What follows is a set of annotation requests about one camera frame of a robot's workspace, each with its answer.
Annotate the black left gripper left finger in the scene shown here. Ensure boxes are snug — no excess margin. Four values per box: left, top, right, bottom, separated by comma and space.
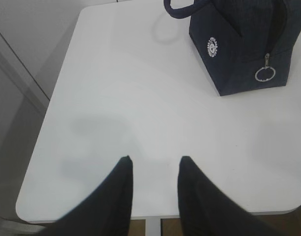
37, 156, 133, 236

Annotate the dark blue lunch bag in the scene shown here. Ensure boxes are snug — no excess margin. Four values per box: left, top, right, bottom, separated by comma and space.
164, 0, 301, 96

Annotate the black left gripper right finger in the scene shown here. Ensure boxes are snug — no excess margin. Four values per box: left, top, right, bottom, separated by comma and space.
177, 156, 280, 236

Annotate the grey table leg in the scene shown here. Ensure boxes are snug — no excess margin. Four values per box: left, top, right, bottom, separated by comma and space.
145, 216, 161, 236

